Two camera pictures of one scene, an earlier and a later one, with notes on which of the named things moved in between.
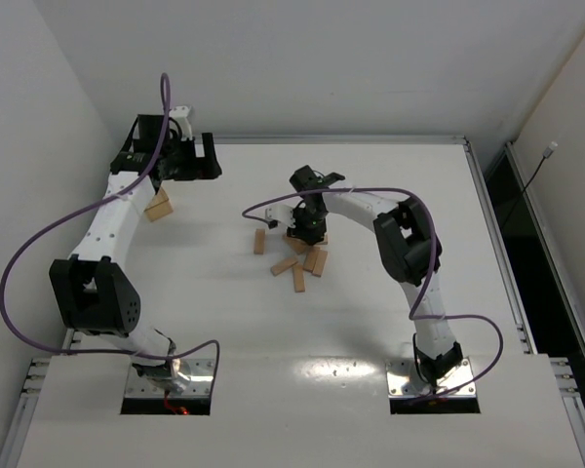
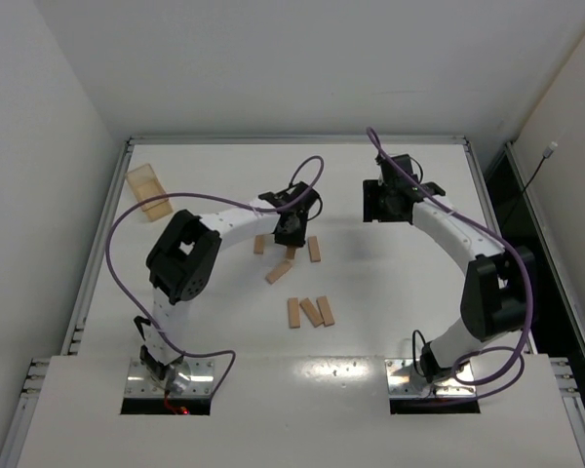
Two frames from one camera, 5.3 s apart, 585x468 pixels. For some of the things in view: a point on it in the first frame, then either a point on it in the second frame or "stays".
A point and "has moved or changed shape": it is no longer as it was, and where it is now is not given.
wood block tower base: x=297 y=245 has moved or changed shape
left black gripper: x=195 y=159 to x=289 y=235
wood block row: x=299 y=278 to x=293 y=313
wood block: x=259 y=245 stays
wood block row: x=320 y=262 to x=326 y=311
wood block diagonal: x=282 y=265 has moved or changed shape
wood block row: x=310 y=259 to x=310 y=310
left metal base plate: x=201 y=382 stays
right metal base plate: x=405 y=380 stays
